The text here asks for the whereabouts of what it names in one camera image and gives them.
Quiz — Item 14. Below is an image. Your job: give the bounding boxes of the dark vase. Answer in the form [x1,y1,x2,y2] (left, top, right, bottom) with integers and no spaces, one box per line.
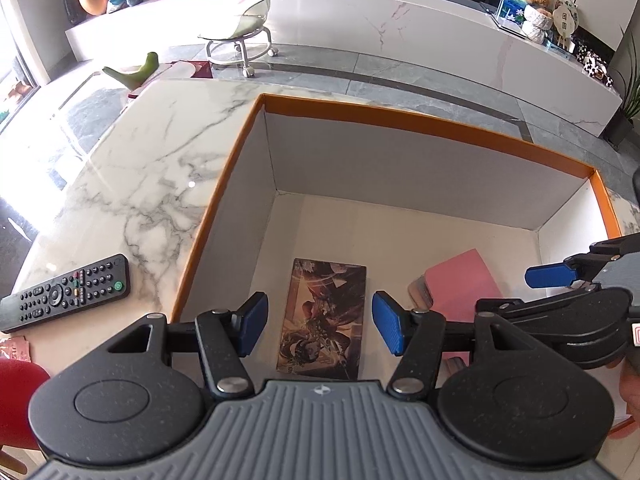
[62,0,86,26]

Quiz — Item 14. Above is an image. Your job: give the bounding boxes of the white marble bench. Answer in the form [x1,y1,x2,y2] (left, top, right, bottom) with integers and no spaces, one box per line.
[65,0,623,138]

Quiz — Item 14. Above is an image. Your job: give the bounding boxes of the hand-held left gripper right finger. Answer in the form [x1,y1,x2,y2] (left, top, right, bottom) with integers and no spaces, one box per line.
[371,290,531,397]

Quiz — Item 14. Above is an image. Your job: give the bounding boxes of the green bird figurine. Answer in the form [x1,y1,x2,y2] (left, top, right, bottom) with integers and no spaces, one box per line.
[102,51,161,93]

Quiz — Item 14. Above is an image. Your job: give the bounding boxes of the pink notebook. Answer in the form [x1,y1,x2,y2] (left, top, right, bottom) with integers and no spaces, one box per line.
[407,249,505,372]

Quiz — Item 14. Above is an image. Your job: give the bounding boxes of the pink foil packet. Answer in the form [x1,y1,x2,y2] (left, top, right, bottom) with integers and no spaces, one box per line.
[0,335,32,361]

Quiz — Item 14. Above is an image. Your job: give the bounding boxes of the black remote control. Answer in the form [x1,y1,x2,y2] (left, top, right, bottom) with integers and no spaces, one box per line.
[0,254,132,333]

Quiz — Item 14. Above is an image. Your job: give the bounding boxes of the clear seat rolling stool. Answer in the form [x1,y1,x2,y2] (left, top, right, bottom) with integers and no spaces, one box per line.
[197,0,280,79]

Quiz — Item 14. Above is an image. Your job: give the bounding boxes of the orange storage box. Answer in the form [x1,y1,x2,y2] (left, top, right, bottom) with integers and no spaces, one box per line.
[170,92,640,441]

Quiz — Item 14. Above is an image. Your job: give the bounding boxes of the cow print figurine set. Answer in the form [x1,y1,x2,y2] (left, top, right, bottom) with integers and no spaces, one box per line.
[575,42,618,88]

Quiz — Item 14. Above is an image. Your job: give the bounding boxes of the potted plant black pot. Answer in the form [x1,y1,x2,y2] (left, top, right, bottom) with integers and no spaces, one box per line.
[602,25,640,148]

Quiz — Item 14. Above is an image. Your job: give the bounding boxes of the round paper fan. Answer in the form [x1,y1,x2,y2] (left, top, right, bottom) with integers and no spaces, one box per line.
[551,0,581,43]

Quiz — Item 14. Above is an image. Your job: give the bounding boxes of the illustrated picture card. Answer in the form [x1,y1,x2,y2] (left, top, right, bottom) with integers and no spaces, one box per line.
[276,258,367,380]

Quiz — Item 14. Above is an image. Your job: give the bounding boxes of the person's right hand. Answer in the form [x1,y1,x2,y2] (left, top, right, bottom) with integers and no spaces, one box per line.
[619,357,640,411]

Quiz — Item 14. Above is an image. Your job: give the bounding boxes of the dark red book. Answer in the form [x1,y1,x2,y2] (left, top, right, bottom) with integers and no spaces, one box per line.
[165,60,213,80]

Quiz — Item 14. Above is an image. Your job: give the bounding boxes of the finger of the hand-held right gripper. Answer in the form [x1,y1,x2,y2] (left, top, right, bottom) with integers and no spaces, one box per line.
[475,285,632,326]
[525,234,640,289]

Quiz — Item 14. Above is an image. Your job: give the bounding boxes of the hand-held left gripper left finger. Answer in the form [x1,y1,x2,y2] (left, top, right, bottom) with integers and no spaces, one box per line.
[107,291,270,397]

